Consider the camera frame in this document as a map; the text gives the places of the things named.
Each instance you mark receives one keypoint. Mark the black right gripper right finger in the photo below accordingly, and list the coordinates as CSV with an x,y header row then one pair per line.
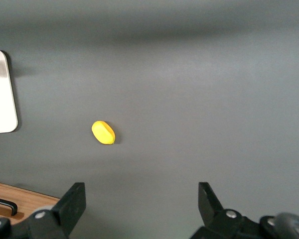
x,y
209,206

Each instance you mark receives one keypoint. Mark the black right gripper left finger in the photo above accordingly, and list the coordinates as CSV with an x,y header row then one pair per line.
x,y
72,201

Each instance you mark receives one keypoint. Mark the beige rectangular tray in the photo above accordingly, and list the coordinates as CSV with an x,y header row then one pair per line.
x,y
0,99

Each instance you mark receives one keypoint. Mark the wooden drawer front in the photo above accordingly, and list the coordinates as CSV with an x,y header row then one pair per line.
x,y
30,199

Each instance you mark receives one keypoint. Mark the wooden two-drawer cabinet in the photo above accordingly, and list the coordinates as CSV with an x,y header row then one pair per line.
x,y
27,196

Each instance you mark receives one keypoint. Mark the yellow oval sponge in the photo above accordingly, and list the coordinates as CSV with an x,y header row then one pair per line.
x,y
103,132

